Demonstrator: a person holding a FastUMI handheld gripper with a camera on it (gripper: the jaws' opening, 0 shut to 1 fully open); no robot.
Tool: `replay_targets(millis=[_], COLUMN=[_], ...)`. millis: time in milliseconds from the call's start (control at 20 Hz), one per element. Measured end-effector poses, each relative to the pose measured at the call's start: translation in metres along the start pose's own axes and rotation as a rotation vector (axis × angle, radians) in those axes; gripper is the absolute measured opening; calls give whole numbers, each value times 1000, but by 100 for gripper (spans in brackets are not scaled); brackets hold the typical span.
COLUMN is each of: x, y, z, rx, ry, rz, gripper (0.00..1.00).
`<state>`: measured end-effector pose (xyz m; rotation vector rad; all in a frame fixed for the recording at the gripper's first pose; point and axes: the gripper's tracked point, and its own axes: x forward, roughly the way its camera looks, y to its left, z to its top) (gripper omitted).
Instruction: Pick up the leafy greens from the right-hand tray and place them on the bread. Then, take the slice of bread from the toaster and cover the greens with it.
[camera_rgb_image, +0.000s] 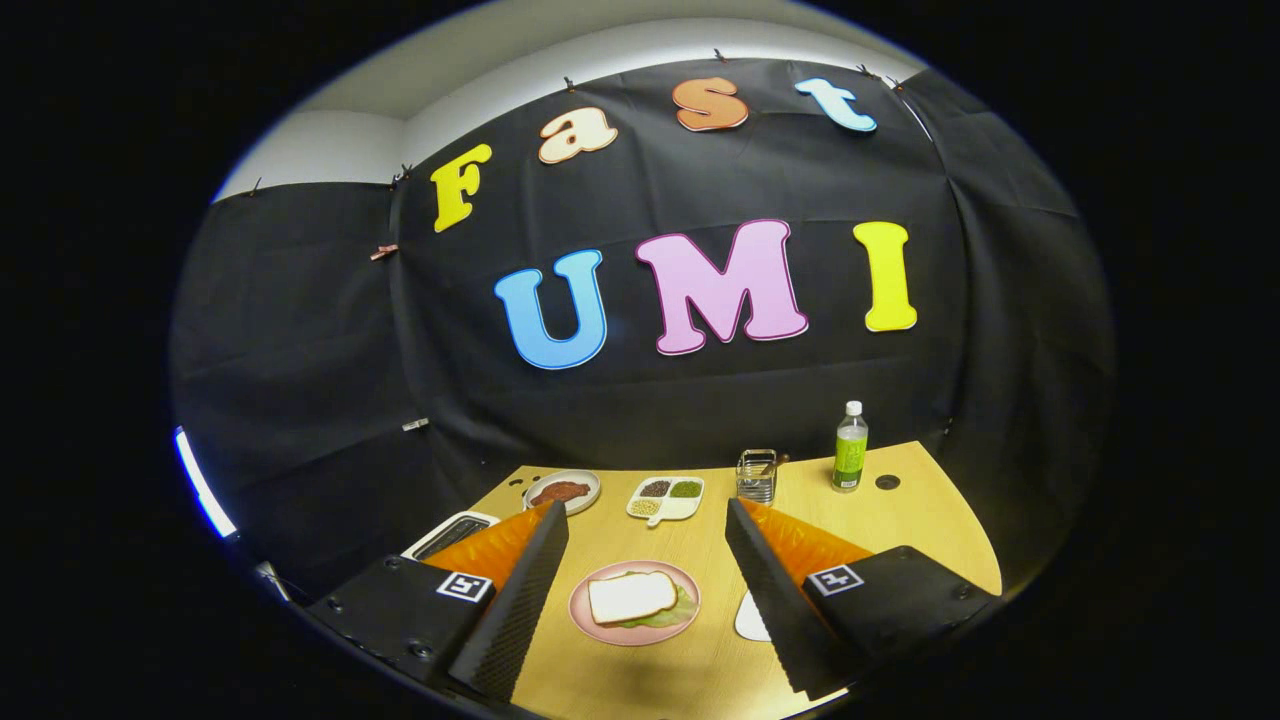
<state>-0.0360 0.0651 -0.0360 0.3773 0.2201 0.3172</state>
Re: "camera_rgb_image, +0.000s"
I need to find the green lettuce leaf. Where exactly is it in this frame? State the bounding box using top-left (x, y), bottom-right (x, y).
top-left (600, 572), bottom-right (698, 630)

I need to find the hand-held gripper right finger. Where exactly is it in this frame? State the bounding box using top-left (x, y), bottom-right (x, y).
top-left (724, 497), bottom-right (1001, 701)

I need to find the white square plate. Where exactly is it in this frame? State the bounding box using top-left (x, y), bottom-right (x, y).
top-left (734, 590), bottom-right (773, 643)

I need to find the white toaster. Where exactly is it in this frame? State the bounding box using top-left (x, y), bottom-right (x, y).
top-left (400, 510), bottom-right (501, 563)

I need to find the green label water bottle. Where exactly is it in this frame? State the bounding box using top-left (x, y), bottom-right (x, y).
top-left (831, 401), bottom-right (870, 493)

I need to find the metal wire utensil holder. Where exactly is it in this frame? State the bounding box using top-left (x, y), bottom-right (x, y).
top-left (736, 449), bottom-right (779, 505)

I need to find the white divided dish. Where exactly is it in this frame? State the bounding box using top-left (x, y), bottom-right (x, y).
top-left (626, 476), bottom-right (705, 529)

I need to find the pink round plate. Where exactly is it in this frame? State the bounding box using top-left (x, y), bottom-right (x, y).
top-left (568, 560), bottom-right (702, 647)

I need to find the round beige plate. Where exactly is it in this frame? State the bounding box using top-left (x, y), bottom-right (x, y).
top-left (522, 469), bottom-right (602, 517)

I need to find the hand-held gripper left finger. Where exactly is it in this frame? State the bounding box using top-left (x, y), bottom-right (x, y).
top-left (308, 498), bottom-right (571, 703)

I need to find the plain bread slice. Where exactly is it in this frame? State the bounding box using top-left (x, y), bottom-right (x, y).
top-left (587, 570), bottom-right (679, 626)

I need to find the black backdrop cloth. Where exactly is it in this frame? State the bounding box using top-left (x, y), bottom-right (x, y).
top-left (170, 55), bottom-right (1116, 601)

